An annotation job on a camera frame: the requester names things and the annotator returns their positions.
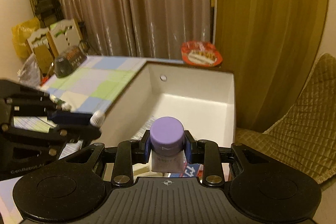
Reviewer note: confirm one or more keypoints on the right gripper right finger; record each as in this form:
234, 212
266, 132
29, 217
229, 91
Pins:
205, 152

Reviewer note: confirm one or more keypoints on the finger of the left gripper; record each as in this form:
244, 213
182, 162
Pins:
77, 132
67, 117

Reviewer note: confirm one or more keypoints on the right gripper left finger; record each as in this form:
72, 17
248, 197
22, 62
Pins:
128, 153

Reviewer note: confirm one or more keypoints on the white cosmetic tube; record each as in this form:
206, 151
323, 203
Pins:
146, 126

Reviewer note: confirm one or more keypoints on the blue label plastic box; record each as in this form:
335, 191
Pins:
190, 170

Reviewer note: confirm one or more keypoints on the purple cream tube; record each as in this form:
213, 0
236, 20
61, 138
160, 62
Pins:
167, 137

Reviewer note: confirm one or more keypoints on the dark green small tube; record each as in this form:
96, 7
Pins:
97, 119

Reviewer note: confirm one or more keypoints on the checkered tablecloth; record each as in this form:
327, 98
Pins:
89, 79

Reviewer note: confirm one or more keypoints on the crumpled silver plastic bag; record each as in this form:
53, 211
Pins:
30, 73

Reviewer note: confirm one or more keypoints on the brown cardboard storage box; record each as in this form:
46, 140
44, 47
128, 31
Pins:
203, 100

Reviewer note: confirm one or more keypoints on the black instant noodle bowl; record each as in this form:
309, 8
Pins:
68, 61

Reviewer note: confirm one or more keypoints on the brown paper bag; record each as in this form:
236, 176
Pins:
44, 58

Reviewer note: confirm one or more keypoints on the yellow plastic bag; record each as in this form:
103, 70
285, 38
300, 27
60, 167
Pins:
20, 34

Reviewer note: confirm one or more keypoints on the red instant noodle bowl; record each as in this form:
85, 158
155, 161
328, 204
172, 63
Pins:
203, 54

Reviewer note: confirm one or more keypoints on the quilted olive chair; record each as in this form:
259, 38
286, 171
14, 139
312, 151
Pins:
304, 138

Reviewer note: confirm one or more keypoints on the black folding cart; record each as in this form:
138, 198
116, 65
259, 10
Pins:
47, 12

